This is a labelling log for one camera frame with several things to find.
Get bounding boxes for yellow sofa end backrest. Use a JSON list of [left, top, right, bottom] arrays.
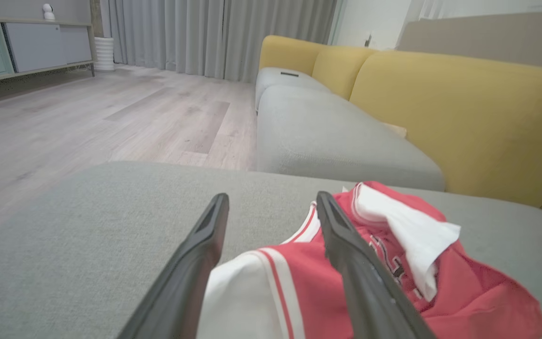
[[258, 35, 327, 77]]

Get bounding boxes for red jersey white sleeves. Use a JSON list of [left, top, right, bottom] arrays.
[[196, 181, 542, 339]]

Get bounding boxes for beige upholstered panel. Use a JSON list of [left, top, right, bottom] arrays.
[[395, 10, 542, 74]]

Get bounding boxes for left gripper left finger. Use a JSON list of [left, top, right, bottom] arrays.
[[116, 192, 231, 339]]

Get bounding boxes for large grey ottoman cushion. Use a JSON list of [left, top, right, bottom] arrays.
[[0, 161, 542, 339]]

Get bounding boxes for long grey sofa seat cushion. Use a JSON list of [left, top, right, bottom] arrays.
[[255, 84, 446, 192]]

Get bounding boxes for large yellow sofa backrest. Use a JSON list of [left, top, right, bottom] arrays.
[[349, 50, 542, 209]]

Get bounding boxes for beige item beside backrest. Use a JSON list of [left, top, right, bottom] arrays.
[[383, 122, 408, 139]]

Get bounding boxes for low cabinet grey green doors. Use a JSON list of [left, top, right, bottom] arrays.
[[0, 17, 96, 87]]

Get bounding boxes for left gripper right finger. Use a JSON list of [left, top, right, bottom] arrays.
[[316, 190, 437, 339]]

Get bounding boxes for grey curtain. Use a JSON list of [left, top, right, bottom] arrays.
[[99, 0, 338, 84]]

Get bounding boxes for short grey sofa seat cushion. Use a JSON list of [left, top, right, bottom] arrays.
[[255, 66, 334, 112]]

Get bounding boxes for small yellow sofa backrest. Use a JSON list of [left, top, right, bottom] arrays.
[[311, 45, 379, 101]]

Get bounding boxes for white ribbed vase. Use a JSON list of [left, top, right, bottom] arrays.
[[93, 36, 116, 73]]

